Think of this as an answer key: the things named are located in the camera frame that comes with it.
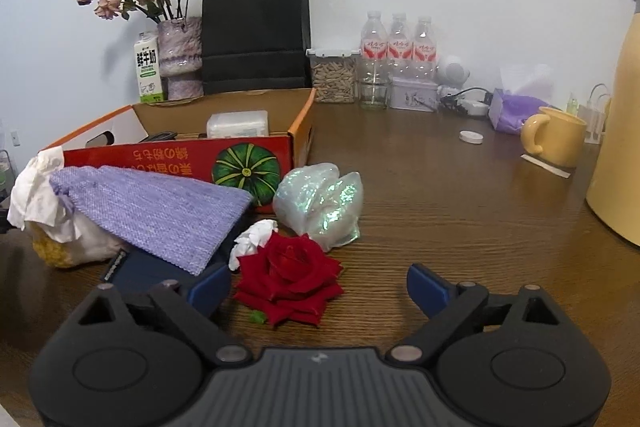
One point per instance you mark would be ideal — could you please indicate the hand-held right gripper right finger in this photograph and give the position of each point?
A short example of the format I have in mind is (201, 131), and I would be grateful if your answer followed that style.
(427, 291)

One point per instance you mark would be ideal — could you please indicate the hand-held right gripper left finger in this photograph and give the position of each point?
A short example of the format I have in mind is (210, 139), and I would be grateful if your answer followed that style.
(210, 289)

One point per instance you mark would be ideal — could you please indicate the small white tissue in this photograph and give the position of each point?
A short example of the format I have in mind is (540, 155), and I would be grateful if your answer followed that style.
(252, 239)

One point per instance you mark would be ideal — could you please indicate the navy blue case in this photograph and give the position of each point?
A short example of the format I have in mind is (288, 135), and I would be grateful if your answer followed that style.
(145, 269)

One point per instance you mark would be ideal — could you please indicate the red rose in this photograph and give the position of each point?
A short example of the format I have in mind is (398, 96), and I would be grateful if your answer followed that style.
(287, 277)

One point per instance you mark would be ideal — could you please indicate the purple knitted cloth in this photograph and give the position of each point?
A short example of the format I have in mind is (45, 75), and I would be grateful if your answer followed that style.
(150, 212)

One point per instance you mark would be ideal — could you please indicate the iridescent plastic bag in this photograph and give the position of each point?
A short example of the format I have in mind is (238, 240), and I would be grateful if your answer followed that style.
(320, 202)

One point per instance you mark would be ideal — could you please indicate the red orange cardboard box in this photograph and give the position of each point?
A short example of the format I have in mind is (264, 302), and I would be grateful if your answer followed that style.
(165, 157)

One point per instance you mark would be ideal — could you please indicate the white paper towel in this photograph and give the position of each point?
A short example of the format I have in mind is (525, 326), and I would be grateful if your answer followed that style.
(35, 192)

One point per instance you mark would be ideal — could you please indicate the wooden desktop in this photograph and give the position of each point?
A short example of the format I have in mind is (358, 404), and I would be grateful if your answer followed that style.
(450, 217)

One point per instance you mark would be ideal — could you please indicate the white round lid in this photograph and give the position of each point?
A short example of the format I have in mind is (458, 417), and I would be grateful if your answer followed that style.
(471, 137)

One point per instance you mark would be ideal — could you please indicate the white plastic container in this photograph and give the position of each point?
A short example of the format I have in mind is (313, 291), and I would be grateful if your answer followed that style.
(237, 124)

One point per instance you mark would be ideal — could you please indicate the white paper strip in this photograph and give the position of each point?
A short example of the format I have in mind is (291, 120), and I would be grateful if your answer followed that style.
(547, 167)

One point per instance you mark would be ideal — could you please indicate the white power strip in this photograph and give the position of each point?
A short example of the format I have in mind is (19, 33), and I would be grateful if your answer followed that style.
(470, 108)

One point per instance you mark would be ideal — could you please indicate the pale metal tin box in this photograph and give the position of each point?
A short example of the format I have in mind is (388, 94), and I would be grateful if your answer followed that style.
(412, 96)

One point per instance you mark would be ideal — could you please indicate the purple tissue pack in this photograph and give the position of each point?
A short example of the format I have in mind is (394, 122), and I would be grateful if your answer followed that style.
(510, 112)

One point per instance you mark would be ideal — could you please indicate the yellow mug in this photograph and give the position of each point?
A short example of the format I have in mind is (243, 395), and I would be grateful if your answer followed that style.
(557, 137)

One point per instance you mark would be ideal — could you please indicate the clear drinking glass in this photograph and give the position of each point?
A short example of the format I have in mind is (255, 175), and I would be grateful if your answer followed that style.
(374, 94)

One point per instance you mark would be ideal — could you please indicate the white round speaker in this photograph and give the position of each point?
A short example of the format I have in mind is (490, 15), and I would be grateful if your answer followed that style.
(454, 71)

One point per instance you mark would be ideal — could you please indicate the white green milk carton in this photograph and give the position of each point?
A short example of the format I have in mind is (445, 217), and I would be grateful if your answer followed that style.
(147, 67)

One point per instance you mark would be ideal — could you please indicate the clear seed container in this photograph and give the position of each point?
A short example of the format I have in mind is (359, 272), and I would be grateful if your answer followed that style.
(332, 77)

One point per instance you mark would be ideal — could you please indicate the small spray bottle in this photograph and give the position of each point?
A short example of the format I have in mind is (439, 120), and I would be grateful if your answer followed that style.
(572, 104)

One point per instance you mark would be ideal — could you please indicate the purple white ceramic vase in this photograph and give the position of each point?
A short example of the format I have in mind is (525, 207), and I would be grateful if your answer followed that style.
(180, 52)

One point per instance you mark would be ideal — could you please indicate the clear water bottle red label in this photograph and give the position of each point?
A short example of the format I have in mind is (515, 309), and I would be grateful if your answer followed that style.
(374, 47)
(400, 47)
(425, 49)

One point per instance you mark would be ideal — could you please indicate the white charger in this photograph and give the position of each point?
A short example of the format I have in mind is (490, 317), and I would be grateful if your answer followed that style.
(595, 117)

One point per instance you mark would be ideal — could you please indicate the yellow thermos jug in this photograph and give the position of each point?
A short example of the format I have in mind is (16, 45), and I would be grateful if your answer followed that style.
(620, 132)

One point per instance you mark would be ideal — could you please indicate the black paper bag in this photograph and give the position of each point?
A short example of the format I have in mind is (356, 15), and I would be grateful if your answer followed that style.
(255, 22)

